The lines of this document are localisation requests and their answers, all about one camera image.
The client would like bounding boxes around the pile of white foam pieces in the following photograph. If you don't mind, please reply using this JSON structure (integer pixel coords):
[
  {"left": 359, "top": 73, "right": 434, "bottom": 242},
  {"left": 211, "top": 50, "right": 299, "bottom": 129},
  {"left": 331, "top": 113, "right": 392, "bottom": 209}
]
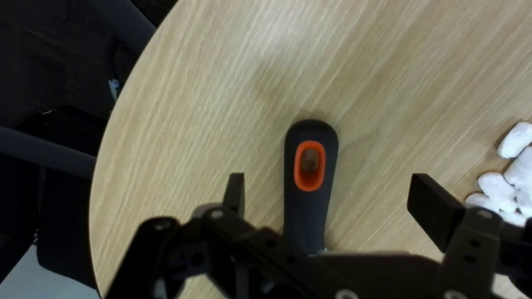
[{"left": 466, "top": 121, "right": 532, "bottom": 227}]

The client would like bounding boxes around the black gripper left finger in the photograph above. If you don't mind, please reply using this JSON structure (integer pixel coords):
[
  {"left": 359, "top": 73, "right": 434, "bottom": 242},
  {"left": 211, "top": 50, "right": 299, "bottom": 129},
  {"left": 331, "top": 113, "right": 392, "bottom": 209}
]
[{"left": 223, "top": 172, "right": 245, "bottom": 216}]

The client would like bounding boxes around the black office chair base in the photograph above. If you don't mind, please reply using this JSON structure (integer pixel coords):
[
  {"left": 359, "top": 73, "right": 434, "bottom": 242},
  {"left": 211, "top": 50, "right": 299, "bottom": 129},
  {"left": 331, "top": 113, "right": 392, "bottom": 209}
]
[{"left": 0, "top": 0, "right": 180, "bottom": 287}]

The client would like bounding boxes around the round wooden table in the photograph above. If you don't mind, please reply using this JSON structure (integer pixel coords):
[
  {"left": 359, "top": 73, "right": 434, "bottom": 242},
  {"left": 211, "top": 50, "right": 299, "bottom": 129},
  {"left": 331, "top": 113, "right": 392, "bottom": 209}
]
[{"left": 90, "top": 0, "right": 532, "bottom": 287}]

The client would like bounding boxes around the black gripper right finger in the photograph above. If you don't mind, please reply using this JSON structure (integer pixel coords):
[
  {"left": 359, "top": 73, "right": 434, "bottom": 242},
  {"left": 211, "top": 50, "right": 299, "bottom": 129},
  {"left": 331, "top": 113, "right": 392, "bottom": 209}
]
[{"left": 407, "top": 172, "right": 466, "bottom": 251}]

